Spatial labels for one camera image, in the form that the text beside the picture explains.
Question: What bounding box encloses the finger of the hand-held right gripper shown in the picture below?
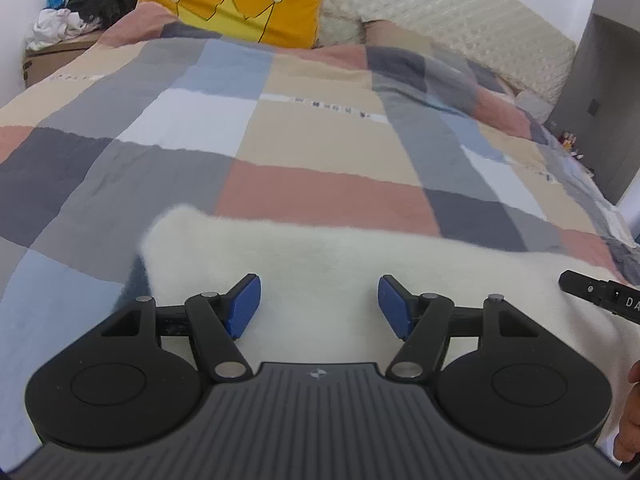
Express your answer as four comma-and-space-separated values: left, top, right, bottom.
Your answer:
559, 269, 617, 311

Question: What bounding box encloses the patchwork checked quilt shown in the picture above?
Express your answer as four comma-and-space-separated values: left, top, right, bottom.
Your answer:
0, 2, 640, 476

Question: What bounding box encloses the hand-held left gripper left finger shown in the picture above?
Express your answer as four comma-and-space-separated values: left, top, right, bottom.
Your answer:
100, 273, 262, 382

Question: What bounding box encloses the grey wooden cabinet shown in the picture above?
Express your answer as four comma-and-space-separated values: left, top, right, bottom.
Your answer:
545, 0, 640, 206

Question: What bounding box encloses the yellow crown pillow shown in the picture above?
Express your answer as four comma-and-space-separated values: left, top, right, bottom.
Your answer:
137, 0, 331, 50

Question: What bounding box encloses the white striped fleece sweater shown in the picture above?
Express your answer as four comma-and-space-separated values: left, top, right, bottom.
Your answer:
116, 203, 640, 461

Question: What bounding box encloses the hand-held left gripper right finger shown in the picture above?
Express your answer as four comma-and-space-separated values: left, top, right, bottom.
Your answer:
377, 274, 544, 380

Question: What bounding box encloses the checked pillow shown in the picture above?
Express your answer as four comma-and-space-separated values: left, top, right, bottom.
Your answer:
361, 19, 516, 96

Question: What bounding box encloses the cardboard box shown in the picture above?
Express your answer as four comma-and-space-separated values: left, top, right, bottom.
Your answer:
21, 35, 103, 88

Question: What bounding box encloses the person's right hand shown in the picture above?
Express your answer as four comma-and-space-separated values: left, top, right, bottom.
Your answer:
617, 359, 640, 464

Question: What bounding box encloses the white crumpled cloth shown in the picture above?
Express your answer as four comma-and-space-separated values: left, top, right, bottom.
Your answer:
25, 7, 91, 52

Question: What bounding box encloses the row of small bottles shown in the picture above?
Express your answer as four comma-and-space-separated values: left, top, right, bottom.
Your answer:
560, 131, 596, 176

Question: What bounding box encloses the cream quilted headboard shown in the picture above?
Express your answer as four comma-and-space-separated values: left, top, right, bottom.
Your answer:
165, 0, 577, 106

